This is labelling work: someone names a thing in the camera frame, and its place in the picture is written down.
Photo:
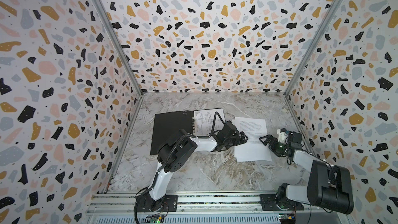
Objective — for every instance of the right circuit board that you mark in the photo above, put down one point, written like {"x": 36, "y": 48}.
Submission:
{"x": 287, "y": 219}

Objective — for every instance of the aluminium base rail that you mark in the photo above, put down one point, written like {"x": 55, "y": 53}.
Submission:
{"x": 220, "y": 207}

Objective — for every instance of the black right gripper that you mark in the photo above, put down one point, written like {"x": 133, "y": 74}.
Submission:
{"x": 273, "y": 144}

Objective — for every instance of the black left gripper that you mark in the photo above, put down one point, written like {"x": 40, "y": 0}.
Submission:
{"x": 237, "y": 141}

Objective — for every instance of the white text paper sheet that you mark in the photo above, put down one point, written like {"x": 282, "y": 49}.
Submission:
{"x": 253, "y": 149}

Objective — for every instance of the aluminium corner post right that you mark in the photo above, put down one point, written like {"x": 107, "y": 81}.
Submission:
{"x": 313, "y": 44}

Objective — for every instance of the aluminium corner post left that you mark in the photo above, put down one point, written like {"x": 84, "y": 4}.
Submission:
{"x": 115, "y": 41}

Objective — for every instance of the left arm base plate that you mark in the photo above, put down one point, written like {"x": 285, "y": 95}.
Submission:
{"x": 145, "y": 204}

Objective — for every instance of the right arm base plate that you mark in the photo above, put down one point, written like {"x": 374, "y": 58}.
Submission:
{"x": 269, "y": 202}

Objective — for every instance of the left green circuit board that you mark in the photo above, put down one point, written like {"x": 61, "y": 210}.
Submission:
{"x": 154, "y": 219}

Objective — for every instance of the white drawing paper sheet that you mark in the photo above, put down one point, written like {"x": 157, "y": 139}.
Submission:
{"x": 203, "y": 120}

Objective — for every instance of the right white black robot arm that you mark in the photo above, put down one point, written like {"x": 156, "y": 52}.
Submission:
{"x": 329, "y": 187}

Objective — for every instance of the aluminium corner post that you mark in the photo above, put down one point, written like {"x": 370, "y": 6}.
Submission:
{"x": 115, "y": 41}
{"x": 313, "y": 44}

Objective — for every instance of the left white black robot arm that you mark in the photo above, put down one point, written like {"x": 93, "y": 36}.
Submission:
{"x": 175, "y": 152}

